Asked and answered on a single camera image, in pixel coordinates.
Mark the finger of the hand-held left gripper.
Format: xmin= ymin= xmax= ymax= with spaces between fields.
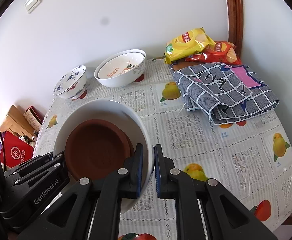
xmin=11 ymin=160 xmax=70 ymax=196
xmin=4 ymin=152 xmax=66 ymax=180

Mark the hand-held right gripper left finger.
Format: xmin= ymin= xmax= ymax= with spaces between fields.
xmin=17 ymin=143 xmax=144 ymax=240

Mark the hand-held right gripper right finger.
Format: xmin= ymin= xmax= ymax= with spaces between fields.
xmin=154 ymin=144 xmax=278 ymax=240

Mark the small brown bowl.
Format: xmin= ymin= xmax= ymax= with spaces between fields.
xmin=64 ymin=119 xmax=131 ymax=182
xmin=111 ymin=124 xmax=136 ymax=159

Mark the small white swirl bowl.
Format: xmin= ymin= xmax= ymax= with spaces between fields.
xmin=53 ymin=99 xmax=154 ymax=215

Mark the red paper bag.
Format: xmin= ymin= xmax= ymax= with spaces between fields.
xmin=0 ymin=131 xmax=34 ymax=169

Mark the patterned book box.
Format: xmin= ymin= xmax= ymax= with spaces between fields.
xmin=23 ymin=106 xmax=44 ymax=132

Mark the blue crane pattern bowl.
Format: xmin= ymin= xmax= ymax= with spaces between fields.
xmin=52 ymin=65 xmax=87 ymax=99

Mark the large white bowl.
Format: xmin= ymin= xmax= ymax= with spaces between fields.
xmin=94 ymin=50 xmax=146 ymax=87

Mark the grey checked cloth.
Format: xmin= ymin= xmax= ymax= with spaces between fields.
xmin=170 ymin=62 xmax=280 ymax=125

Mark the white lemon print bowl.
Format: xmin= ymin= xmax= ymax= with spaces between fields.
xmin=97 ymin=52 xmax=145 ymax=79

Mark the yellow chip bag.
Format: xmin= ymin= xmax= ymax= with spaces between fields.
xmin=164 ymin=27 xmax=216 ymax=65

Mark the red chip bag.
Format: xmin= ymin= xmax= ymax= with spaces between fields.
xmin=185 ymin=41 xmax=243 ymax=65

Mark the white wall switch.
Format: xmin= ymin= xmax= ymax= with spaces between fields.
xmin=24 ymin=0 xmax=42 ymax=14

